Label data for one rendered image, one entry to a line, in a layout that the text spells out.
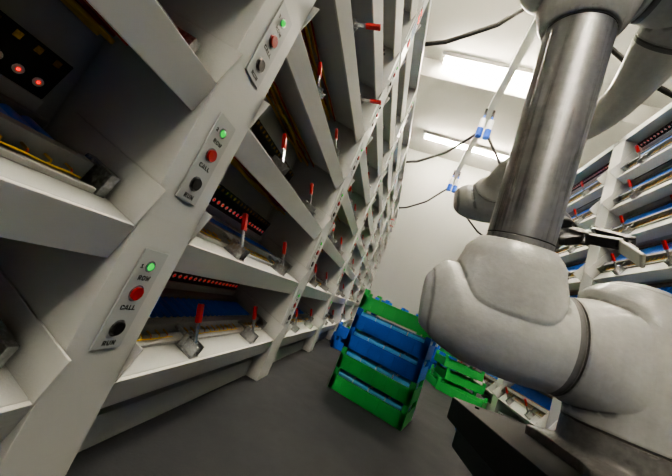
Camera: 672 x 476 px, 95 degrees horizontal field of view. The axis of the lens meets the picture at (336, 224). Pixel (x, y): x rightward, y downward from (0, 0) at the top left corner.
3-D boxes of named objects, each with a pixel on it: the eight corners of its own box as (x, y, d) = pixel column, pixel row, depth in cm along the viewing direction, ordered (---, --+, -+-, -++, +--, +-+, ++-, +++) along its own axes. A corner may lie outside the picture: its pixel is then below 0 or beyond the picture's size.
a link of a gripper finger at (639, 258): (618, 252, 67) (622, 252, 67) (640, 268, 61) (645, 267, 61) (618, 240, 66) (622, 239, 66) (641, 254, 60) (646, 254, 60)
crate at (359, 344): (424, 379, 124) (431, 359, 126) (416, 383, 107) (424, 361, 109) (359, 346, 139) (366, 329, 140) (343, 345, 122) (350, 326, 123)
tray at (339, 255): (340, 268, 170) (355, 248, 172) (319, 245, 113) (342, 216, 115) (313, 246, 176) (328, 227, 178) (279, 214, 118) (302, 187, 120)
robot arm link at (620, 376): (761, 495, 35) (764, 304, 40) (580, 425, 39) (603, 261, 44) (646, 441, 50) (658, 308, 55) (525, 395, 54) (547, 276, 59)
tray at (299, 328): (312, 335, 163) (329, 314, 165) (275, 348, 105) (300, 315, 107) (284, 311, 168) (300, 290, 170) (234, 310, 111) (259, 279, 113)
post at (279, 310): (267, 375, 103) (433, -11, 137) (256, 381, 94) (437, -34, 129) (218, 349, 108) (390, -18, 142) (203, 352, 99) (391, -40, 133)
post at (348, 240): (312, 350, 170) (416, 94, 204) (308, 352, 161) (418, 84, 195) (280, 334, 174) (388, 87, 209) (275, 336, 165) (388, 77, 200)
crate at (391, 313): (437, 340, 127) (443, 322, 129) (431, 338, 110) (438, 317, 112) (372, 312, 142) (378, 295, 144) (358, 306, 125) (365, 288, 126)
